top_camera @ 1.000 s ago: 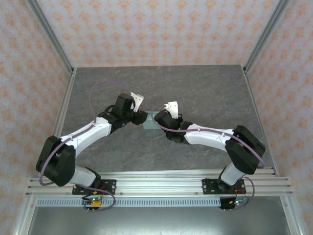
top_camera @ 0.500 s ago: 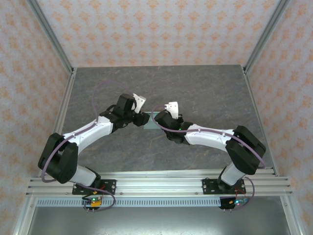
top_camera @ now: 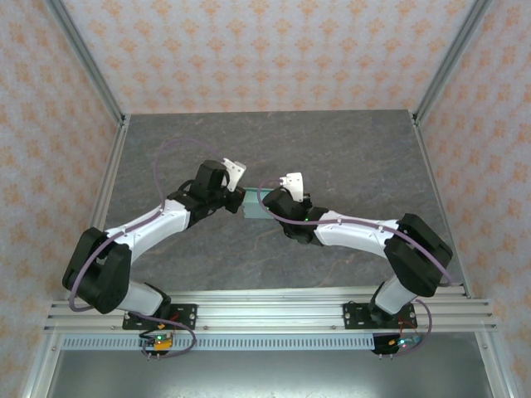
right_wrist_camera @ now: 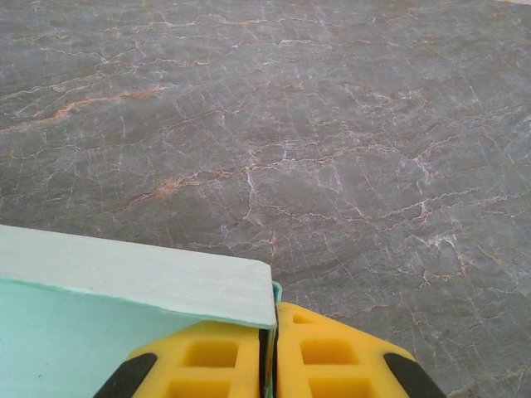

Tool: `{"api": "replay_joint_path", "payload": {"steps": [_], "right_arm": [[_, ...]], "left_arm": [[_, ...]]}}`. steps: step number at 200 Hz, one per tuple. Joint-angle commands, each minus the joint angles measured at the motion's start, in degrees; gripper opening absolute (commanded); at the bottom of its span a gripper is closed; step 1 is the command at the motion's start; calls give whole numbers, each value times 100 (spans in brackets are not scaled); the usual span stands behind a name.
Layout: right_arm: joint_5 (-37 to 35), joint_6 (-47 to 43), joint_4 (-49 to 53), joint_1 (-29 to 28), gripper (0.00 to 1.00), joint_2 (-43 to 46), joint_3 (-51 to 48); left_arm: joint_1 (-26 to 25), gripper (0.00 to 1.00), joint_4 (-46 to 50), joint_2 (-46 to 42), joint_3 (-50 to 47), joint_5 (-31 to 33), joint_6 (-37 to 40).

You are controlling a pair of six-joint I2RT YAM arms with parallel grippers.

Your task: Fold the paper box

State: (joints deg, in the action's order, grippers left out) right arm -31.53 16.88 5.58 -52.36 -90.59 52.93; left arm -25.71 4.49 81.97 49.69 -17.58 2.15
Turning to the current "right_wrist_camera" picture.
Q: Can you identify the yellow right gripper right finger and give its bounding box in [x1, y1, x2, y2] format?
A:
[275, 301, 448, 398]

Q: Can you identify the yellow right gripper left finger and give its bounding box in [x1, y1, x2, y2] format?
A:
[93, 318, 277, 398]

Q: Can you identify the light teal cloth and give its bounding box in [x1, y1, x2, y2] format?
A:
[0, 223, 284, 398]

